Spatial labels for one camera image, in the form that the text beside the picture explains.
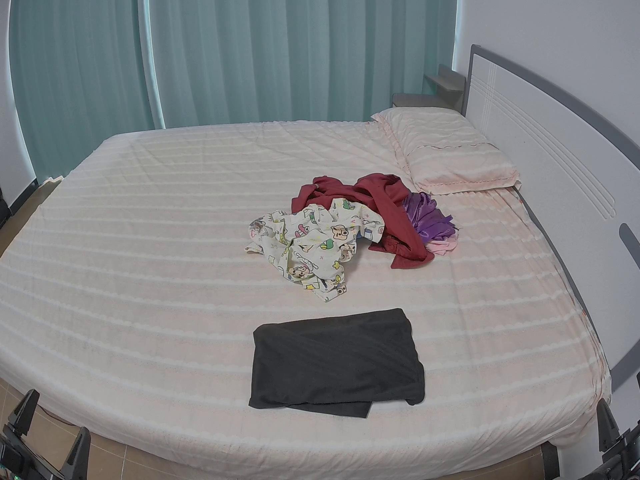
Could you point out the black chest of drawers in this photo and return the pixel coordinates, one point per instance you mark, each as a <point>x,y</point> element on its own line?
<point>4,210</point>

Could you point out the pale pink garment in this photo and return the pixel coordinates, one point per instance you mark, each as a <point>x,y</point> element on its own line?
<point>442,247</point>

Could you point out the blue-green curtain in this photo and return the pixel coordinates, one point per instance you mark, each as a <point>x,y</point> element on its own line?
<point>80,68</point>
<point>300,43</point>

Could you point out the pale pink pillow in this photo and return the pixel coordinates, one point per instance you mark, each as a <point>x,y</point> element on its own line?
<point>450,153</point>

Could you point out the grey bedside table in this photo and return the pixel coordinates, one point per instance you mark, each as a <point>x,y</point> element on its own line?
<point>430,99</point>

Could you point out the black T-shirt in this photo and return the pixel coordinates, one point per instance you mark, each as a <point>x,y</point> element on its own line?
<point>335,363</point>

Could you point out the white printed pyjama top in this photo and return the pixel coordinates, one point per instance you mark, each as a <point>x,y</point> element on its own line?
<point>310,248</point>

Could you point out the purple garment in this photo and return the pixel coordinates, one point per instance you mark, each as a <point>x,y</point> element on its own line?
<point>430,215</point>

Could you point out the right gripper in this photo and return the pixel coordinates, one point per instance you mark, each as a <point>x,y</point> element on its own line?
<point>627,460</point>

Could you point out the dark red garment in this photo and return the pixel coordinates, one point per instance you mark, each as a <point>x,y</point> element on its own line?
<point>395,213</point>

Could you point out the bed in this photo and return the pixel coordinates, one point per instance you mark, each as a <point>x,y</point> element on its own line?
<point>150,248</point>

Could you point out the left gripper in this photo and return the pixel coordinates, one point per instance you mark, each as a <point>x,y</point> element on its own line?
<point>20,460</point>

